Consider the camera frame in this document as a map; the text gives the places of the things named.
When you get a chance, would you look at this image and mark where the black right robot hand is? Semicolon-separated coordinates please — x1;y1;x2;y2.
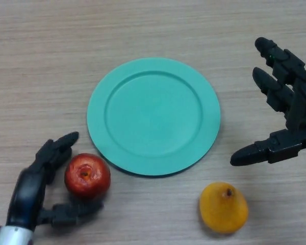
230;37;306;167

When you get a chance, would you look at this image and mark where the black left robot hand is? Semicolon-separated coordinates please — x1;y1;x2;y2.
5;131;105;232

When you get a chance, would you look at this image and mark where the red apple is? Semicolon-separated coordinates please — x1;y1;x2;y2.
64;153;111;202

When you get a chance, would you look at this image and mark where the green round plate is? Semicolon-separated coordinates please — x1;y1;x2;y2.
86;57;221;177

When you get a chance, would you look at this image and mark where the yellow orange pear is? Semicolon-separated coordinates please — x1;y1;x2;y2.
199;181;249;234

